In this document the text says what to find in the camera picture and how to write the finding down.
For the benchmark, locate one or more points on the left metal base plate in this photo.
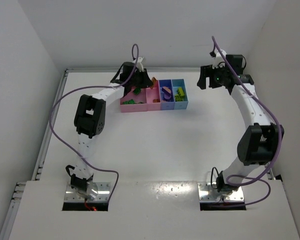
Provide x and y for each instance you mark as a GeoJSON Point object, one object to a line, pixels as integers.
{"type": "Point", "coordinates": [97, 192]}

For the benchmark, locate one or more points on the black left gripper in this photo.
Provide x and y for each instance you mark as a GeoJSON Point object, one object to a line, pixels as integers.
{"type": "Point", "coordinates": [142, 79]}

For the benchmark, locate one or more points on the green rounded lego brick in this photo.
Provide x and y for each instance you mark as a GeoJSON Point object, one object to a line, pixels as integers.
{"type": "Point", "coordinates": [131, 101]}

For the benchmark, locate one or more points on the lime rounded lego brick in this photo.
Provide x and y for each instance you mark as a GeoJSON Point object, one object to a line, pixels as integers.
{"type": "Point", "coordinates": [181, 92]}

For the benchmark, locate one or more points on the light blue container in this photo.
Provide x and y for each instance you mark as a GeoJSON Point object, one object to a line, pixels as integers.
{"type": "Point", "coordinates": [180, 83]}

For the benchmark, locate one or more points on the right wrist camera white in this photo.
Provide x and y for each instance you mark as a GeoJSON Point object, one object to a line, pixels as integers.
{"type": "Point", "coordinates": [218, 61]}

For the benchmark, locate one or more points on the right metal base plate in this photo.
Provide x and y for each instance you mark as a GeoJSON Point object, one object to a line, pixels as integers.
{"type": "Point", "coordinates": [208, 194]}

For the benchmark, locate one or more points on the purple butterfly lego brick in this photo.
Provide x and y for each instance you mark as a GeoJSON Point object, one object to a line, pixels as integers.
{"type": "Point", "coordinates": [166, 90]}

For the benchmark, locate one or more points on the metal base plate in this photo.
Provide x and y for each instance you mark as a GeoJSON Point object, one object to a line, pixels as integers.
{"type": "Point", "coordinates": [97, 192]}
{"type": "Point", "coordinates": [208, 194]}

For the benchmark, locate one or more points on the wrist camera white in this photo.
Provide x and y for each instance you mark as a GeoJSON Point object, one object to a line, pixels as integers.
{"type": "Point", "coordinates": [218, 61]}
{"type": "Point", "coordinates": [139, 63]}

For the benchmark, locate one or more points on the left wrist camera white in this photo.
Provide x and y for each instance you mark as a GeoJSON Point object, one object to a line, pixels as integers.
{"type": "Point", "coordinates": [139, 63]}

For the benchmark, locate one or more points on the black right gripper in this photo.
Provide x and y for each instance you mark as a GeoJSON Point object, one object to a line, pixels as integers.
{"type": "Point", "coordinates": [211, 77]}

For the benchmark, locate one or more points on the purple rounded lego brick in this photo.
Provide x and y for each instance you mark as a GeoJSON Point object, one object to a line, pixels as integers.
{"type": "Point", "coordinates": [167, 98]}

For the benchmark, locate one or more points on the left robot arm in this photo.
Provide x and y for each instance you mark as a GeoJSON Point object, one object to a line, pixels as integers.
{"type": "Point", "coordinates": [89, 121]}

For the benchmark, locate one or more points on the brown lego plate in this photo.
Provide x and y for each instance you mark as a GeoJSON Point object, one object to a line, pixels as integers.
{"type": "Point", "coordinates": [154, 83]}

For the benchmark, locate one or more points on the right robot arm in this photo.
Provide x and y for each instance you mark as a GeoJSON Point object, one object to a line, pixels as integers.
{"type": "Point", "coordinates": [259, 143]}

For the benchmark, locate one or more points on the pink divided container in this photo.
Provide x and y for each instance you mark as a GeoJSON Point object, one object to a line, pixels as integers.
{"type": "Point", "coordinates": [147, 95]}

